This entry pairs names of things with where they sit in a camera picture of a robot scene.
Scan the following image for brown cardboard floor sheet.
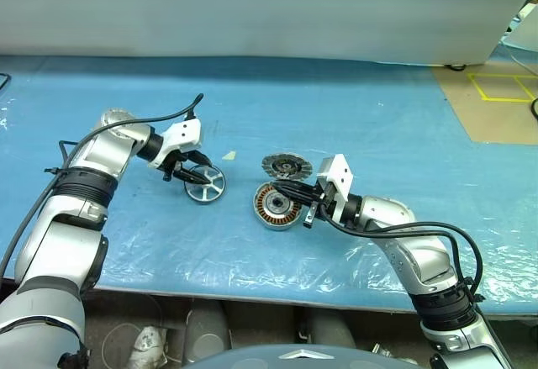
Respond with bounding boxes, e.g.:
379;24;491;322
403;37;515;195
432;45;538;146

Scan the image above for small white panel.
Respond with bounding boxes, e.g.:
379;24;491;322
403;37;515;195
502;5;538;57

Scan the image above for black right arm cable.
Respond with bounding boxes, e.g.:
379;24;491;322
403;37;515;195
323;207;484;303

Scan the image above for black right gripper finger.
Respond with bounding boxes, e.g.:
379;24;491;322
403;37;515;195
275;180;317;194
282;187;321;204

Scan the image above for silver motor stator copper windings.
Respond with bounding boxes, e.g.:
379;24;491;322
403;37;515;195
252;182;303;232

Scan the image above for grey robot torso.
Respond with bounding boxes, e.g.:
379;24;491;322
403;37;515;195
197;343;350;369

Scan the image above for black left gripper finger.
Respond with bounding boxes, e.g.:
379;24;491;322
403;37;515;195
188;150;214;167
173;167;211;186

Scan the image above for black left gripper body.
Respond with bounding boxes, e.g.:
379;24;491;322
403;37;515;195
161;150;198;183

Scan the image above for blue plastic table cover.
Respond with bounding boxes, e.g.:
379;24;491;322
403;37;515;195
0;54;538;315

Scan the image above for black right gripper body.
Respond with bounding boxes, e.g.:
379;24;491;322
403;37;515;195
302;179;338;229

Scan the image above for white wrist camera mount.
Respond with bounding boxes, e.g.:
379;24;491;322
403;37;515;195
315;154;354;223
149;119;205;172

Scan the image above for large white backdrop board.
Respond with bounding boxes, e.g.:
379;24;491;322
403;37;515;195
0;0;535;67

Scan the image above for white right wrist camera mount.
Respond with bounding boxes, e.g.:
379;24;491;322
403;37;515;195
315;154;354;223

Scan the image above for small metal bracket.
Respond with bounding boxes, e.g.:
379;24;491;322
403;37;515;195
369;343;419;366

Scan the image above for silver spoked motor rotor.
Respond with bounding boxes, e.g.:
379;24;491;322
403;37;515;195
183;163;227;206

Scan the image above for grey rounded cylinder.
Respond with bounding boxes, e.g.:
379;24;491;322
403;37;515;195
184;299;232;361
304;308;356;349

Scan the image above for white crumpled bag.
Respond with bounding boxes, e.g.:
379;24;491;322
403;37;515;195
128;324;169;369

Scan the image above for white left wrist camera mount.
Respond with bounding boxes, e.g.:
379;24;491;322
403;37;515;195
149;119;205;172

